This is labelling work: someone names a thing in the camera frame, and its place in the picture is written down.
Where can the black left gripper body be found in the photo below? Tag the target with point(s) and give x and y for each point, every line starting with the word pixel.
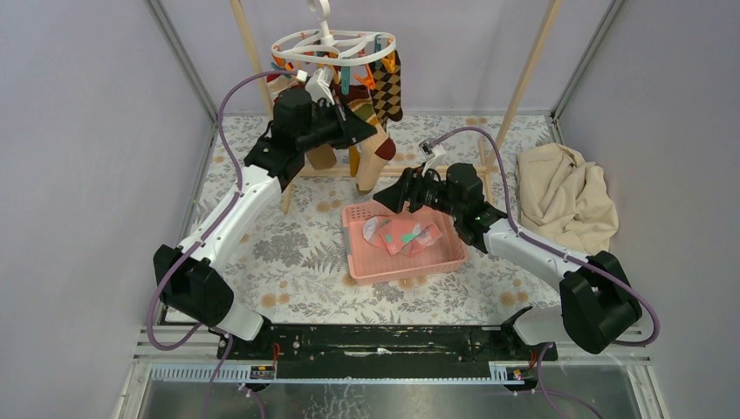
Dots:
pixel 322 127

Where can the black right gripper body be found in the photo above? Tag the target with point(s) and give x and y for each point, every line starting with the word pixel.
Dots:
pixel 435 195

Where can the beige striped maroon sock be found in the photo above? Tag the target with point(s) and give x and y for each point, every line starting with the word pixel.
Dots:
pixel 377 151

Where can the brown yellow argyle sock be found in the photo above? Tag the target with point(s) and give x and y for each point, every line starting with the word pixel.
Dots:
pixel 386 96

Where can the pink patterned sock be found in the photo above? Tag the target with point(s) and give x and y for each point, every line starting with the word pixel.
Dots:
pixel 400 234

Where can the pink basket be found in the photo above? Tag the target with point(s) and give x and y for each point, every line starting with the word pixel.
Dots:
pixel 370 265

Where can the white round clip hanger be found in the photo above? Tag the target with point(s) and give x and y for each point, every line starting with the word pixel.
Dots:
pixel 326 46

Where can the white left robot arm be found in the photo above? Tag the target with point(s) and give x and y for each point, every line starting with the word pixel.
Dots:
pixel 189 276

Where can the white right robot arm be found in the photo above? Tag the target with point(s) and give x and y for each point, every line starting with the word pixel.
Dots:
pixel 596 302

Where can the mustard yellow sock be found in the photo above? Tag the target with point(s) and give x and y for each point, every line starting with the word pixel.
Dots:
pixel 354 160

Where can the tan ribbed sock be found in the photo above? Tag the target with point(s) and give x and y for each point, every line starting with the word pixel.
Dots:
pixel 321 158

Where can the beige cloth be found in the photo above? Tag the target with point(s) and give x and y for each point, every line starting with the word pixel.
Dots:
pixel 563 198

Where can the floral table mat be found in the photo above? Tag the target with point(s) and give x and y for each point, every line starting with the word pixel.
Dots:
pixel 293 267

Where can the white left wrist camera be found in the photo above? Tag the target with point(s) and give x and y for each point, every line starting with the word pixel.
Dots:
pixel 318 85

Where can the wooden rack frame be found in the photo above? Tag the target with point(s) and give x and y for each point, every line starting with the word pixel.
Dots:
pixel 342 76

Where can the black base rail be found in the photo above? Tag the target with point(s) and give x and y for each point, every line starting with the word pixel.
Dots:
pixel 313 351

